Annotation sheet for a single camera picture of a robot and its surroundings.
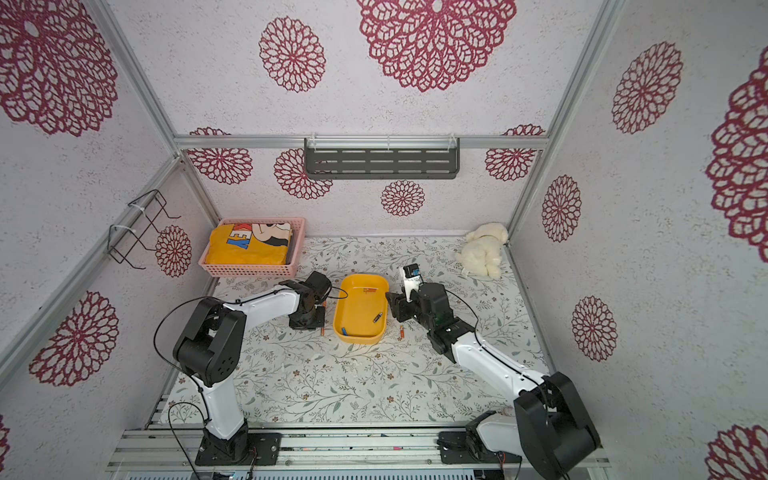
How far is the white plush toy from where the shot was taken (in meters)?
1.05

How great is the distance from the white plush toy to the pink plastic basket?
23.5 inches

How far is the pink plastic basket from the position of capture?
1052 millimetres

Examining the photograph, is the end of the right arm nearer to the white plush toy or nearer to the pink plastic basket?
the white plush toy

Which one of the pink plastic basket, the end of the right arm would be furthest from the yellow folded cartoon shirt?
the end of the right arm

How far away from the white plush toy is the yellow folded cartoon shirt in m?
0.66

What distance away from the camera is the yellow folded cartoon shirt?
41.6 inches

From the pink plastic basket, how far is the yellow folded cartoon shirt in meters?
0.01

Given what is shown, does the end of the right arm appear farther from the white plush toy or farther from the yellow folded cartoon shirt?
the yellow folded cartoon shirt

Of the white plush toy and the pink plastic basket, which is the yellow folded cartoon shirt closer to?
the pink plastic basket

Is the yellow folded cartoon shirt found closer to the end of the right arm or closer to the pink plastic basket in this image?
the pink plastic basket
